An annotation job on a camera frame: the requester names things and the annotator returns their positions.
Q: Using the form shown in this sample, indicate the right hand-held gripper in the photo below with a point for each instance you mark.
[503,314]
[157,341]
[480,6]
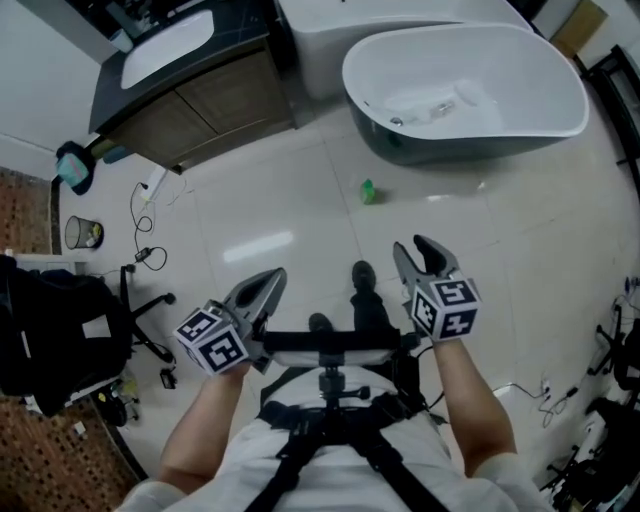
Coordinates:
[445,310]

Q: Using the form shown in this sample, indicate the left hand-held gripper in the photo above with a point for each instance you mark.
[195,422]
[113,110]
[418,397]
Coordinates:
[212,345]

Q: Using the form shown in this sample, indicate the green plastic bottle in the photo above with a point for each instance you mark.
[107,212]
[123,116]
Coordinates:
[369,191]

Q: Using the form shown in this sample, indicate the person's left forearm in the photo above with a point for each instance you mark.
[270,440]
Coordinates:
[200,435]

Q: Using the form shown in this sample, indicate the person's right forearm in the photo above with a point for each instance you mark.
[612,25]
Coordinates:
[475,415]

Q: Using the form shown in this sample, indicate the person's right black shoe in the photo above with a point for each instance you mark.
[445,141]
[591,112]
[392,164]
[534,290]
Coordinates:
[363,275]

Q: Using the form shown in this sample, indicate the person's black shoe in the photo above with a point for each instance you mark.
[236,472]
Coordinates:
[363,275]
[320,322]

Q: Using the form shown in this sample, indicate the person's right trouser leg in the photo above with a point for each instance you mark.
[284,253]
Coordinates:
[372,315]

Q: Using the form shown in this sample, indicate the person's left black shoe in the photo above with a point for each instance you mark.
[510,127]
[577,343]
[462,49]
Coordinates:
[320,322]

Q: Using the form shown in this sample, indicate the small black charger unit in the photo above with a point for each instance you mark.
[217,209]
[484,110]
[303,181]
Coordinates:
[167,379]

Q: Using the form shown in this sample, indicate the black chest harness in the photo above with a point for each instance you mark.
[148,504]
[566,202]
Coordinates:
[320,425]

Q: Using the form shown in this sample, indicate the chrome bathtub drain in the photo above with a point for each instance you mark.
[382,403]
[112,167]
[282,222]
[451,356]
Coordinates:
[396,121]

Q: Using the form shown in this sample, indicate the white power strip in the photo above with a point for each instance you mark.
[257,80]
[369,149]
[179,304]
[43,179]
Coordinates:
[156,182]
[545,387]

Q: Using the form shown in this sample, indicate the small yellow green bottle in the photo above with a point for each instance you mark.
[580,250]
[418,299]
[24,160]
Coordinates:
[129,390]

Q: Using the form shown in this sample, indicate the black office chair white label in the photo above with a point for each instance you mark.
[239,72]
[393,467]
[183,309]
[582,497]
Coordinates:
[75,310]

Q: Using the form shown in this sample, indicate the black round wheeled device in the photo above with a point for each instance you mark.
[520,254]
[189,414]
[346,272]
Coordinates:
[112,407]

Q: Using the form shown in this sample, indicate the black mesh waste bin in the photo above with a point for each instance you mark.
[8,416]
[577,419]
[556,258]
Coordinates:
[77,232]

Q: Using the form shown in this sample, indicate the wooden vanity cabinet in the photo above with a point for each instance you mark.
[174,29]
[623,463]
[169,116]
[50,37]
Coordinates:
[200,115]

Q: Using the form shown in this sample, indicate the teal rolled mat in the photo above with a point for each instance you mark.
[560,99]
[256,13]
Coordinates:
[117,155]

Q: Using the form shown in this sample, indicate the dark green oval bathtub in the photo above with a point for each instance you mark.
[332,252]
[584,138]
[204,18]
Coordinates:
[450,65]

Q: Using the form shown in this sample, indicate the person's white shirt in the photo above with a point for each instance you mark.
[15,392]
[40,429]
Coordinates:
[345,485]

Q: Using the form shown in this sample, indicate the small blue adapter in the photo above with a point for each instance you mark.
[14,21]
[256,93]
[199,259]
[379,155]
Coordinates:
[632,284]

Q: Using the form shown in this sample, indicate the white desk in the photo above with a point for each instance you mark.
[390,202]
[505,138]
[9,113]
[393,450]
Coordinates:
[45,262]

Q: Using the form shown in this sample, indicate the olive rolled mat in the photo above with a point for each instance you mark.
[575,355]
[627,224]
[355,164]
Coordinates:
[101,148]

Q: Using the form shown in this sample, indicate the small white socket plate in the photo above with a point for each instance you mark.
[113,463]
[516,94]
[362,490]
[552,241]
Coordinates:
[80,431]

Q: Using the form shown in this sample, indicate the teal and black backpack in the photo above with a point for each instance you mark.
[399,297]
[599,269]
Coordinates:
[72,167]

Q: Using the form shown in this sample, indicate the white rectangular bathtub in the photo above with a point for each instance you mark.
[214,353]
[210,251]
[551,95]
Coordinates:
[320,50]

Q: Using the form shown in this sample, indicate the white sink basin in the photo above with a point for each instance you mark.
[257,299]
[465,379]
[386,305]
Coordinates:
[165,50]

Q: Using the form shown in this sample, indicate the black metal rack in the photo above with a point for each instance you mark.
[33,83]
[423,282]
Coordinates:
[615,75]

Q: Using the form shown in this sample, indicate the black framed glass door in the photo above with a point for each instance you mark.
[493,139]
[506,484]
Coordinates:
[525,6]

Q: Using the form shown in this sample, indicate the white cup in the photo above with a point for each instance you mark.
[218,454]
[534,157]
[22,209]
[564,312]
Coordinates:
[121,41]

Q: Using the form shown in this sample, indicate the brown cardboard sheet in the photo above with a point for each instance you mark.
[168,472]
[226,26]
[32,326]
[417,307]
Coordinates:
[580,25]

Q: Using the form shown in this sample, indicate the black chest camera bar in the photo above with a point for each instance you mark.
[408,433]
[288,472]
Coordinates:
[340,340]

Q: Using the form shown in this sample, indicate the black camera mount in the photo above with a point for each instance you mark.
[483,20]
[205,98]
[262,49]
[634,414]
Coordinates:
[332,382]

